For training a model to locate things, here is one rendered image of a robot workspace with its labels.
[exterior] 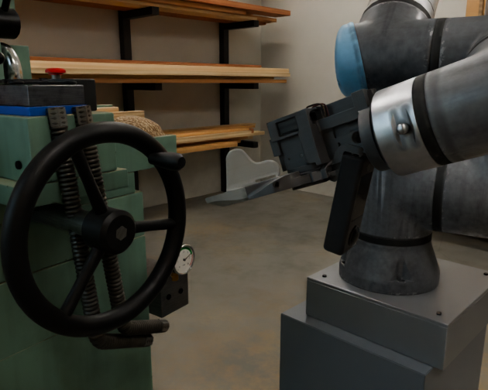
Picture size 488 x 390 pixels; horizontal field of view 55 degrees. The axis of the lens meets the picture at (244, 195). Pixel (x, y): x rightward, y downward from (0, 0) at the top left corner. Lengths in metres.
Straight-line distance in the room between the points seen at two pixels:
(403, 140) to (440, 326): 0.44
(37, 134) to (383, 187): 0.56
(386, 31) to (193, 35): 3.66
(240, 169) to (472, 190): 0.44
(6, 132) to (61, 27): 2.87
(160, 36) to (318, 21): 1.36
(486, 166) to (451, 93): 0.41
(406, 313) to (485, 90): 0.50
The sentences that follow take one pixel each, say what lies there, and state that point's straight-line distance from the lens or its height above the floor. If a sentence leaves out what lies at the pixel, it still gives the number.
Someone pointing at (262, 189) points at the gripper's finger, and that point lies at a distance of 0.51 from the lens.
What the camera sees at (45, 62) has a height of 1.11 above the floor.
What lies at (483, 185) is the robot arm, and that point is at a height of 0.84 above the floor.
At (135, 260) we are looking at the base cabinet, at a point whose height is 0.67.
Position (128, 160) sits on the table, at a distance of 0.90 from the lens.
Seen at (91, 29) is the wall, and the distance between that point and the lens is 3.68.
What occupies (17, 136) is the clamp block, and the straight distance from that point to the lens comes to 0.70.
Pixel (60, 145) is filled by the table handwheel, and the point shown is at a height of 0.93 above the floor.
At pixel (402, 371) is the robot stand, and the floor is 0.54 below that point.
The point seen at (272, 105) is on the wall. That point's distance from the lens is 4.67.
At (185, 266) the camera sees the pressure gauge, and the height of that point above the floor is 0.64.
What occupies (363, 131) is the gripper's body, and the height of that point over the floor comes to 0.96.
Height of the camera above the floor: 1.00
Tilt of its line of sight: 13 degrees down
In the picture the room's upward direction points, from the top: straight up
